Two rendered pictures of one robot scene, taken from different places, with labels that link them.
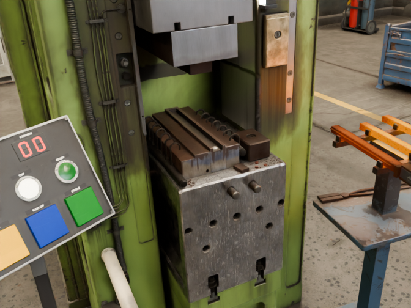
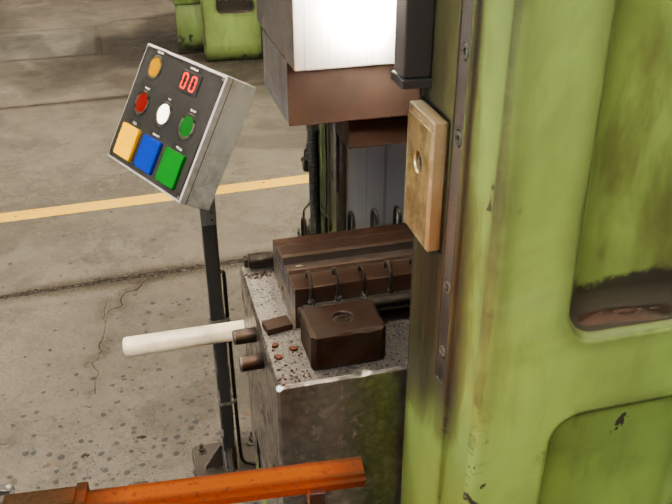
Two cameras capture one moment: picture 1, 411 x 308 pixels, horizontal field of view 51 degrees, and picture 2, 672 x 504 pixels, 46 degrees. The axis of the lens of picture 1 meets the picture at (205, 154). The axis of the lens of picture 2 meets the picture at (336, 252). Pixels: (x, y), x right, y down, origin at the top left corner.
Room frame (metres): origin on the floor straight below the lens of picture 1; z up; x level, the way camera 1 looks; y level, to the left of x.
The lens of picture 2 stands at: (1.48, -1.18, 1.68)
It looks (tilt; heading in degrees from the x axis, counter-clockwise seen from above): 29 degrees down; 99
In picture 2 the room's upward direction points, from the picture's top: straight up
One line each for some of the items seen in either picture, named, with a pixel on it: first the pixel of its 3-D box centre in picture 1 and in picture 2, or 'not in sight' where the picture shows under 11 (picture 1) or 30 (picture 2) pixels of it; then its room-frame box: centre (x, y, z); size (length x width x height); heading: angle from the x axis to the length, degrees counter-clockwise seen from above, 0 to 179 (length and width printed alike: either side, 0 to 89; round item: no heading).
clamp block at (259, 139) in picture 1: (251, 144); (342, 333); (1.32, -0.16, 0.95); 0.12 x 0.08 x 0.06; 23
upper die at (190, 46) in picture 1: (178, 33); (405, 64); (1.39, 0.07, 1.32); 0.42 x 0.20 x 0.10; 23
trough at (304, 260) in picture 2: (191, 126); (402, 250); (1.40, 0.04, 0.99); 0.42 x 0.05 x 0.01; 23
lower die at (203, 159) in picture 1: (186, 137); (397, 261); (1.39, 0.07, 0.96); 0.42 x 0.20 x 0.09; 23
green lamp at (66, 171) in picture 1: (66, 171); (186, 126); (0.92, 0.34, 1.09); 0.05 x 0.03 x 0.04; 113
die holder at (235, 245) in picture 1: (202, 195); (407, 395); (1.42, 0.02, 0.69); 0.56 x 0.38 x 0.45; 23
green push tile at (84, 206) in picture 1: (84, 206); (172, 168); (0.89, 0.30, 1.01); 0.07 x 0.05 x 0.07; 138
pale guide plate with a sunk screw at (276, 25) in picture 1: (276, 40); (424, 175); (1.44, -0.25, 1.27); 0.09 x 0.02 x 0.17; 113
